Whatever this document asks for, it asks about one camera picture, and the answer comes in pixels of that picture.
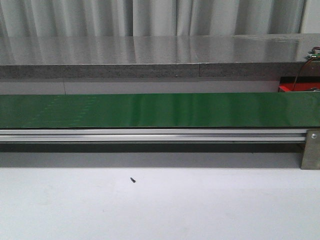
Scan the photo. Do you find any red black wire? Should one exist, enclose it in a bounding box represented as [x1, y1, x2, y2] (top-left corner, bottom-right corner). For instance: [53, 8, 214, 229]
[292, 46, 320, 92]

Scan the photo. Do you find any steel conveyor support bracket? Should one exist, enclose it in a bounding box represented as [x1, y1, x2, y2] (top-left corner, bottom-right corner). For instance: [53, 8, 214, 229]
[300, 129, 320, 170]

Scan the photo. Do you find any grey stone counter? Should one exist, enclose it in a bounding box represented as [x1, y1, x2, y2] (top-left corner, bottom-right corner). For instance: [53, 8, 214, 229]
[0, 33, 320, 79]

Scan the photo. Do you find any grey curtain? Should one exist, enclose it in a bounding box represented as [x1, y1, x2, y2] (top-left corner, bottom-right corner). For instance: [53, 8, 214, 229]
[0, 0, 305, 37]

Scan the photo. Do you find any red plastic tray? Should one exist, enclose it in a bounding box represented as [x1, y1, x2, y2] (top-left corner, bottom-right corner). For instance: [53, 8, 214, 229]
[278, 76, 320, 92]

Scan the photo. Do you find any aluminium conveyor side rail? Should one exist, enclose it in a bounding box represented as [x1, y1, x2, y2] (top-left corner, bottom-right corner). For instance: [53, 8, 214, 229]
[0, 128, 307, 143]

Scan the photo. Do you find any small green circuit board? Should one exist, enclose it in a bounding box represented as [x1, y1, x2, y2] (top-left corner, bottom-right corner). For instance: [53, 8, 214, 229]
[305, 49, 320, 60]

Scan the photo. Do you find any green conveyor belt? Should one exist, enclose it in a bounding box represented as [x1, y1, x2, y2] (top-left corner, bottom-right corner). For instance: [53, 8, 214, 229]
[0, 92, 320, 129]

